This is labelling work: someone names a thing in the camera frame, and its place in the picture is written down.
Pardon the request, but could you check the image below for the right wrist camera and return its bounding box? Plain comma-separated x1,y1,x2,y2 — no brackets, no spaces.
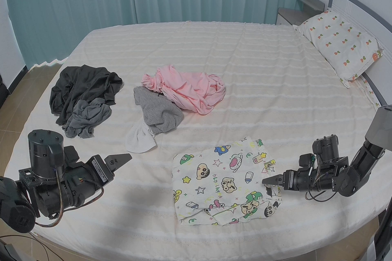
298,154,316,169

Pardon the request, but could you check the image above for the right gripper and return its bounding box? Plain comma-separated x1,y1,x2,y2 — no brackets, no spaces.
282,169,317,192

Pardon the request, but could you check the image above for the grey bedside table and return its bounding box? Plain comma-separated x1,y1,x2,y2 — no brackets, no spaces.
276,0,325,25

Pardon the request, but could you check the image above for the small white garment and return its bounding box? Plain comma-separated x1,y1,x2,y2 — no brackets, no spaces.
126,122,158,153

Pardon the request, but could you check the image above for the black cable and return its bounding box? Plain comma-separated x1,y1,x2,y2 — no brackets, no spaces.
0,234,49,261

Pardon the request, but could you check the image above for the pink garment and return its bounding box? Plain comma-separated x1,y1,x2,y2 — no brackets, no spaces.
141,65,226,115

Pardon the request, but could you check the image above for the white printed pyjama top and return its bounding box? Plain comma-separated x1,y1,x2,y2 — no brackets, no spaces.
171,137,283,226

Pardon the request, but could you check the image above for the bed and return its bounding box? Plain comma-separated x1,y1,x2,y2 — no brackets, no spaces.
12,0,392,254

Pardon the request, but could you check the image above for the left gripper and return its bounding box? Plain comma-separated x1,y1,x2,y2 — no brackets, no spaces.
38,153,133,216

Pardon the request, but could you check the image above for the grey knit garment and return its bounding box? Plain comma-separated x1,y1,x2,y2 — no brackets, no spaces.
133,86,184,134

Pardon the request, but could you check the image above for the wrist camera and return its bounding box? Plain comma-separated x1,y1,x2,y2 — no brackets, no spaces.
63,146,81,169
298,154,316,169

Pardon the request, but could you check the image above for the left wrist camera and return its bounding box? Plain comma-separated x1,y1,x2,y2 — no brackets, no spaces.
63,146,81,169

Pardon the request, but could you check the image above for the black garment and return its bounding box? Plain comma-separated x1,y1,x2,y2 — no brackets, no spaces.
50,65,123,126

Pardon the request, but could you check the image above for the dark grey garment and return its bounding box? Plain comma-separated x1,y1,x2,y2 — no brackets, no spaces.
62,98,111,138

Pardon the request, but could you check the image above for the white printed pillow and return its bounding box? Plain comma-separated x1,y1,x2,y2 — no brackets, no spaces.
294,8,385,89

